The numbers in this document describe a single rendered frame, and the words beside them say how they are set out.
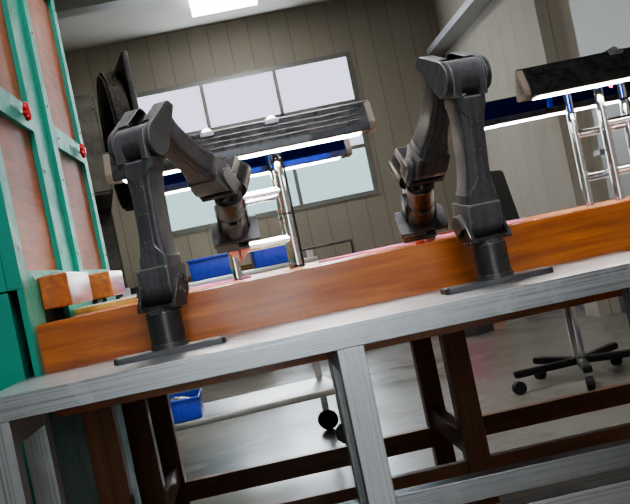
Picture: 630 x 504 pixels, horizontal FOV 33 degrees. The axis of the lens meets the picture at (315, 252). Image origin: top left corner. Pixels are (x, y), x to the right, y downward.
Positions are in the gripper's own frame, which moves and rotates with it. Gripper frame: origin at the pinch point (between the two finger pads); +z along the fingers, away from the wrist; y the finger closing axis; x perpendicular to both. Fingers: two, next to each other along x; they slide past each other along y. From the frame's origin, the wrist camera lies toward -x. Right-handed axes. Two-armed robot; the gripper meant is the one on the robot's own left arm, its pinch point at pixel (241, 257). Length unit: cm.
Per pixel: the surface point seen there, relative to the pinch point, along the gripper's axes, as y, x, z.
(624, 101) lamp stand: -110, -48, 24
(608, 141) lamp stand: -95, -24, 13
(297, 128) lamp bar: -18.4, -24.7, -11.3
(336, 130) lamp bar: -26.9, -22.2, -10.7
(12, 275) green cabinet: 43, 13, -24
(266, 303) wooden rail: -3.2, 22.5, -10.9
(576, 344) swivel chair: -135, -99, 217
